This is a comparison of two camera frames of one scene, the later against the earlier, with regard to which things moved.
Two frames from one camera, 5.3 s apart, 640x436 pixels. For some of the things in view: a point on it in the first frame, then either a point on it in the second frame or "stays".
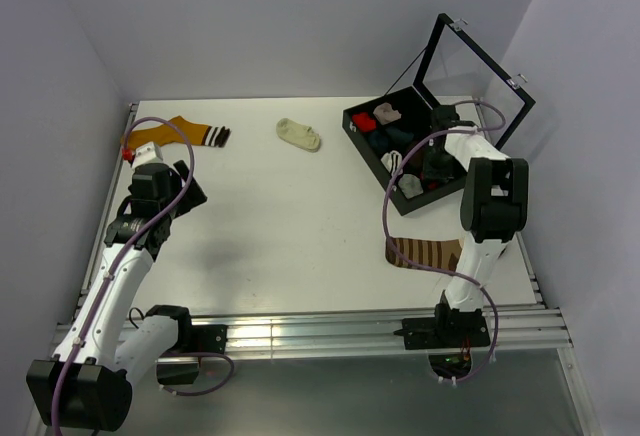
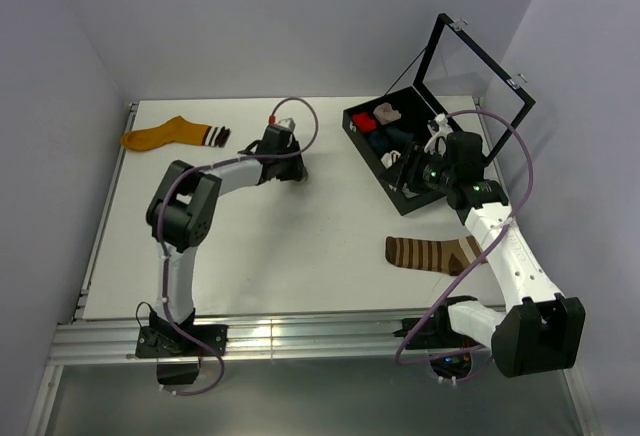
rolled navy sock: [400, 136] stays
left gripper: [194, 199] -> [298, 170]
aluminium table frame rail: [532, 326] stays
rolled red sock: [363, 122] stays
